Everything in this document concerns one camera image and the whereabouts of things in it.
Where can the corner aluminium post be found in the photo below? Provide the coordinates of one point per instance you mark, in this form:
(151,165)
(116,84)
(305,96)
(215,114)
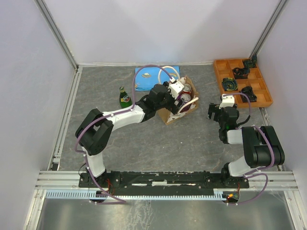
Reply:
(56,31)
(269,26)

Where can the rolled dark sock front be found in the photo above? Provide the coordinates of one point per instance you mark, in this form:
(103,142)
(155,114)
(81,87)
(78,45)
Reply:
(248,91)

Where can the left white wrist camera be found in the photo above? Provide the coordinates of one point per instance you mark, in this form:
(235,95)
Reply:
(175,87)

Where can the right corner aluminium post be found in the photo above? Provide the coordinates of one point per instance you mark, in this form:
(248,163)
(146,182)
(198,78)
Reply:
(269,26)

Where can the light blue cable duct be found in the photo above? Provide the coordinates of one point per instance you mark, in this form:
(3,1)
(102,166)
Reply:
(94,195)

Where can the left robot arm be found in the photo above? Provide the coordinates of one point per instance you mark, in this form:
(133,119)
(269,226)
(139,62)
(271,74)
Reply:
(94,132)

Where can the rolled blue yellow sock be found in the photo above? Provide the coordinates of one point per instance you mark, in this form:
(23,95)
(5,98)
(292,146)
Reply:
(229,84)

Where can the rolled black sock middle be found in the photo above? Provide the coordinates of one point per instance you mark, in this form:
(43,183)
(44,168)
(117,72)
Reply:
(241,73)

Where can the orange wooden compartment tray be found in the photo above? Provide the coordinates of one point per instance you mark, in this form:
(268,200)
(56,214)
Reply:
(223,68)

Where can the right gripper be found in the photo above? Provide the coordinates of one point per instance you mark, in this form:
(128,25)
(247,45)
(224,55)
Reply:
(213,108)

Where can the aluminium frame rail front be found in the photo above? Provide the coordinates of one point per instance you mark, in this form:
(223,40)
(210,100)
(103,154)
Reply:
(277,181)

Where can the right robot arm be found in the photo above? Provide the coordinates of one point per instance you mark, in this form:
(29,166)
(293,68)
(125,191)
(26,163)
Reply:
(261,146)

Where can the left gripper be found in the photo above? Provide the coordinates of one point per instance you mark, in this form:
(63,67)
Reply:
(173,108)

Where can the rolled sock top corner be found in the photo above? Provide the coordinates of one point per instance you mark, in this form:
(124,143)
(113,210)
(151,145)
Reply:
(251,62)

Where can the red coke can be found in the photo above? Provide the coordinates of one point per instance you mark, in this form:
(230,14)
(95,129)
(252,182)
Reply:
(187,89)

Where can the purple fanta can right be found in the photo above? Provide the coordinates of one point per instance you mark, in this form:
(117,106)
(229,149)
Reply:
(185,98)

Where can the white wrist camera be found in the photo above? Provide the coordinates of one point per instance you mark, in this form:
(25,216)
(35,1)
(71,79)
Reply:
(228,100)
(175,87)

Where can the blue printed folded cloth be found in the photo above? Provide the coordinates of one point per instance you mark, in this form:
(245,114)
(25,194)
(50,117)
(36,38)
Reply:
(148,77)

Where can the left corner aluminium post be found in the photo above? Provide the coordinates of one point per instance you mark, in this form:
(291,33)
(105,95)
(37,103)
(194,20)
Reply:
(56,31)

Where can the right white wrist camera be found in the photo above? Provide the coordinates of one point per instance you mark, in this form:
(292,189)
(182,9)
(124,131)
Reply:
(228,100)

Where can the green glass perrier bottle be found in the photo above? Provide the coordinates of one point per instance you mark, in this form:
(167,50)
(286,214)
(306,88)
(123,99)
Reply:
(124,99)

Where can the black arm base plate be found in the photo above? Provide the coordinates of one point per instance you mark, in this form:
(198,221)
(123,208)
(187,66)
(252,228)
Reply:
(119,184)

